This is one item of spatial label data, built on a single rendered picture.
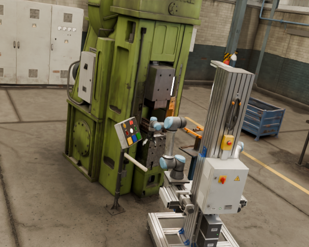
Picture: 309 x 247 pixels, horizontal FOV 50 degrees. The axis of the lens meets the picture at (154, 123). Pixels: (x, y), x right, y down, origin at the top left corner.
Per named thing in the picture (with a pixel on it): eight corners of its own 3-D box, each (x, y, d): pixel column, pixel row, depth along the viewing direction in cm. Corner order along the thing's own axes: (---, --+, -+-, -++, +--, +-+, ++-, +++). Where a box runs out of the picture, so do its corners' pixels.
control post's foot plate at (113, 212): (126, 211, 413) (127, 205, 410) (112, 216, 399) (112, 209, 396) (117, 202, 428) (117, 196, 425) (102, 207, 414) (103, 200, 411)
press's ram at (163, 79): (174, 99, 424) (180, 68, 411) (151, 101, 400) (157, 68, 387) (154, 90, 454) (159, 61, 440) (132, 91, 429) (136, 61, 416)
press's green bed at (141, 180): (161, 192, 466) (167, 163, 451) (140, 199, 442) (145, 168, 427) (138, 175, 505) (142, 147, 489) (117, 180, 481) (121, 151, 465)
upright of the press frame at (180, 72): (166, 182, 497) (195, 24, 421) (153, 186, 480) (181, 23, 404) (148, 169, 528) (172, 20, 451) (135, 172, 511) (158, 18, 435)
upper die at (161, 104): (166, 107, 419) (167, 100, 416) (154, 108, 406) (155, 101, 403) (145, 97, 448) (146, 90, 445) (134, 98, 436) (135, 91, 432)
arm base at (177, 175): (185, 180, 341) (187, 171, 338) (171, 180, 337) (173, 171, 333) (181, 172, 354) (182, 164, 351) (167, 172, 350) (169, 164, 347)
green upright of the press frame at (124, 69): (130, 192, 454) (155, 19, 378) (114, 197, 438) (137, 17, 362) (113, 178, 485) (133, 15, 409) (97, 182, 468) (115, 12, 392)
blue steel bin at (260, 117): (278, 137, 775) (286, 108, 752) (256, 141, 729) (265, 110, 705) (239, 119, 864) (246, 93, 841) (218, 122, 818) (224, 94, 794)
